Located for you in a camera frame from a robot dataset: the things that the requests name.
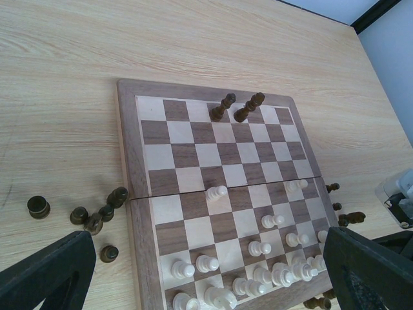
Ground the white pawn on centre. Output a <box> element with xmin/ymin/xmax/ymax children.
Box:
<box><xmin>205</xmin><ymin>185</ymin><xmax>228</xmax><ymax>202</ymax></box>

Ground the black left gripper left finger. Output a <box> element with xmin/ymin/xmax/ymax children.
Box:
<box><xmin>1</xmin><ymin>231</ymin><xmax>96</xmax><ymax>309</ymax></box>

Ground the black frame post right rear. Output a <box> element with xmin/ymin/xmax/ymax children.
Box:
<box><xmin>351</xmin><ymin>0</ymin><xmax>399</xmax><ymax>34</ymax></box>

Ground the dark queen chess piece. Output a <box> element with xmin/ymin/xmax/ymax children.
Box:
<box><xmin>210</xmin><ymin>93</ymin><xmax>236</xmax><ymax>122</ymax></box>

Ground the wooden chess board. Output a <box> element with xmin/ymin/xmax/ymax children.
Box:
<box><xmin>117</xmin><ymin>79</ymin><xmax>336</xmax><ymax>309</ymax></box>

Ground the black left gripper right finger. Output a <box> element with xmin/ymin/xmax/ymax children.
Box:
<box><xmin>323</xmin><ymin>227</ymin><xmax>412</xmax><ymax>309</ymax></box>

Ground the dark rook off board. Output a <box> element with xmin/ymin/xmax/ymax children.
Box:
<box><xmin>27</xmin><ymin>196</ymin><xmax>50</xmax><ymax>220</ymax></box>

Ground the dark king chess piece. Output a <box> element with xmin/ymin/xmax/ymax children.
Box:
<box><xmin>234</xmin><ymin>92</ymin><xmax>265</xmax><ymax>123</ymax></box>

